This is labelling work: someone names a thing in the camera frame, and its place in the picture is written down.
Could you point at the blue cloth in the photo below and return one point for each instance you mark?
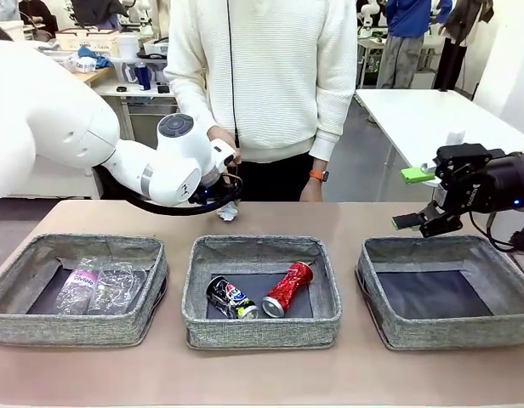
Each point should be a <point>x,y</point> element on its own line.
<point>98,57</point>

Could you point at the wooden top table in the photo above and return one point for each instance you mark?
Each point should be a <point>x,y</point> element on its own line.
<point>92,76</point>

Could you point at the blue spray bottle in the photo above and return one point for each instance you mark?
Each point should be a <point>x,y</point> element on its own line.
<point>143,76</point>

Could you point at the white desktop device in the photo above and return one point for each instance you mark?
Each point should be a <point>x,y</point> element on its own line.
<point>156,49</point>

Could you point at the black trousers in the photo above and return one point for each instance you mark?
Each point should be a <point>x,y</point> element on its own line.
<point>275,180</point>

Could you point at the cream slatted crate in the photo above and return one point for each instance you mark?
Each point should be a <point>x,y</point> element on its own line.
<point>87,42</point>

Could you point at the crushed black Pepsi can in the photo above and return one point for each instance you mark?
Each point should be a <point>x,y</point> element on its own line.
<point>230,295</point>

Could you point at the small black device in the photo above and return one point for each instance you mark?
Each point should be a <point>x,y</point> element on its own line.
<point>163,88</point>

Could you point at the white paper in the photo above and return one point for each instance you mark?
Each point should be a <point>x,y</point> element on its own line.
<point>228,213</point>

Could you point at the large white table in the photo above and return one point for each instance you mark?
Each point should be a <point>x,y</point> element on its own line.
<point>415,123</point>

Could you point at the person in blue jacket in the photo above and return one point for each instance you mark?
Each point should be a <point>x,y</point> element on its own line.
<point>408,38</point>

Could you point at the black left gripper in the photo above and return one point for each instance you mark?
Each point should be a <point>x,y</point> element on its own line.
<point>215,189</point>

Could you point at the crushed red cola can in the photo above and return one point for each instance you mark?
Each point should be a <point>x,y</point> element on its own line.
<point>289,287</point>

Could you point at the white background desk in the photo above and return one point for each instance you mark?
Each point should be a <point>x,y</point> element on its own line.
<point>130,91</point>

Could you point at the person's left forearm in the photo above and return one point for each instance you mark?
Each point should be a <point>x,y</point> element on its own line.
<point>334,115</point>

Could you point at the white storage box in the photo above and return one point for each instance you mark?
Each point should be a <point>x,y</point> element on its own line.
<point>17,30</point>

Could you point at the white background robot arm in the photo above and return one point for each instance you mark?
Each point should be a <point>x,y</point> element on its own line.
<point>371,13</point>

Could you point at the person in dark coat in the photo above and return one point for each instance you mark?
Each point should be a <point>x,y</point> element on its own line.
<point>462,42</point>

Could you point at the translucent box with blue label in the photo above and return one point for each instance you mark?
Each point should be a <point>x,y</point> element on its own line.
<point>127,71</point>

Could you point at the white desk with cabinet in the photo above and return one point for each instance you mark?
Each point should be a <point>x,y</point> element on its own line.
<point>66,183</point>

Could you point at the clear plastic bin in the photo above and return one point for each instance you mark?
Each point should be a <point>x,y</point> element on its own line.
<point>64,57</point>

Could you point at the person's right hand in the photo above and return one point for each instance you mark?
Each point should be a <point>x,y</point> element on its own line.
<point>217,134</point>

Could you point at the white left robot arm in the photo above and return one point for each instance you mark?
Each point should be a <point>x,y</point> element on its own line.
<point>66,115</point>

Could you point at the person's left hand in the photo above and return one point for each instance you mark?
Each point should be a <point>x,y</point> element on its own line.
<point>312,192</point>

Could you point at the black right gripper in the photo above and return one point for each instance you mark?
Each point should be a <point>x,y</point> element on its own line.
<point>496,178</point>

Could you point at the person in dark jacket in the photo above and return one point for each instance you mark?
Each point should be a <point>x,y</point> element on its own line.
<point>96,10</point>

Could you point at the grey fabric basket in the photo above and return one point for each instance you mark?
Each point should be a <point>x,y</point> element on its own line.
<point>262,333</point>
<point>445,331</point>
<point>79,329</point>

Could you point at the person's right forearm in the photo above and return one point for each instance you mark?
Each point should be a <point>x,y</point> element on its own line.
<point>187,102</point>

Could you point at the white knit sweater torso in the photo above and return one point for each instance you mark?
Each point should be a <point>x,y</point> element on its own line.
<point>279,76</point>

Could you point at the white cylindrical container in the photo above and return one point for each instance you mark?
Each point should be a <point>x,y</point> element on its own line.
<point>127,47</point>

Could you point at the plastic bottle with pink label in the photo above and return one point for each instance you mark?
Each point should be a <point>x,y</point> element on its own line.
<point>79,287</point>

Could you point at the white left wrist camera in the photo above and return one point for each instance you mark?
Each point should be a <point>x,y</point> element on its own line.
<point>221,151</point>

